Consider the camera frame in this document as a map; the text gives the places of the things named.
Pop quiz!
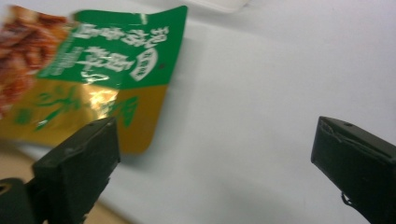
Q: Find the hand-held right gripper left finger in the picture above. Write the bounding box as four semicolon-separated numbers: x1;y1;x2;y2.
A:
26;116;121;224

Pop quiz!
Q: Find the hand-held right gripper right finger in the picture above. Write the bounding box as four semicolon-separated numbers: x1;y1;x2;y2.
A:
310;116;396;224

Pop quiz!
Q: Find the green and yellow snack packet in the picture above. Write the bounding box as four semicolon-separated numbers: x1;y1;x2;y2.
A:
0;4;189;155

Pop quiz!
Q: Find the white container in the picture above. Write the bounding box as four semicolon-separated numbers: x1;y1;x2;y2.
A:
183;0;251;14

